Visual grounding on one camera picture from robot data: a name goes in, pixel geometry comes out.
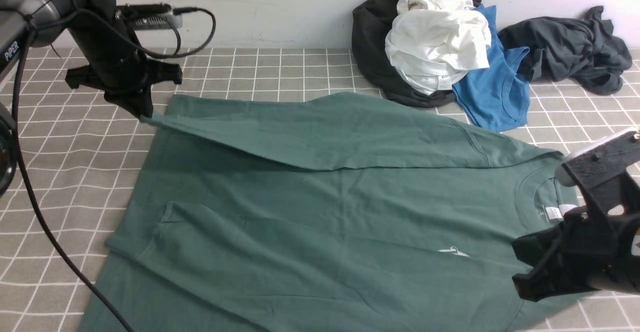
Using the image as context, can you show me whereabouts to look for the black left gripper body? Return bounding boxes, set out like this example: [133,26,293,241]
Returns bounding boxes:
[65,8,183,102]

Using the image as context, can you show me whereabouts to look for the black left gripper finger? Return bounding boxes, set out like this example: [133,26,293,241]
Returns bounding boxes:
[119,88,154,119]

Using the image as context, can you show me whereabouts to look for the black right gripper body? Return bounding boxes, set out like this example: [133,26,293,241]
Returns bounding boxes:
[511,134,640,303]

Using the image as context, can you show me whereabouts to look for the green long-sleeve top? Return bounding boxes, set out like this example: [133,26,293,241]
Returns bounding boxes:
[96,92,581,332]

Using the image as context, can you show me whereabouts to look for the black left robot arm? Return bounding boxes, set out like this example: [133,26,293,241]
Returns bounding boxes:
[0,0,183,118]

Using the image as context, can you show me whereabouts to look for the blue t-shirt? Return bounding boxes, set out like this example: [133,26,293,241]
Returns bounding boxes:
[452,5,530,132]

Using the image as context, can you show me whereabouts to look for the dark grey crumpled garment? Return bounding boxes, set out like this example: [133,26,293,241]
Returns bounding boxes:
[498,5,633,96]

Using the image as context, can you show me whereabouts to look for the black garment under white shirt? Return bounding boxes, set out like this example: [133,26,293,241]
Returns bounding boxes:
[351,0,483,108]

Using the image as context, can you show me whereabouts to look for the white t-shirt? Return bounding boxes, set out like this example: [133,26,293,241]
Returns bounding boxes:
[385,0,492,96]

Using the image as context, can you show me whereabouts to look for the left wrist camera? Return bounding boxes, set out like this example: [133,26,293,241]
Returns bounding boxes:
[115,2,183,31]

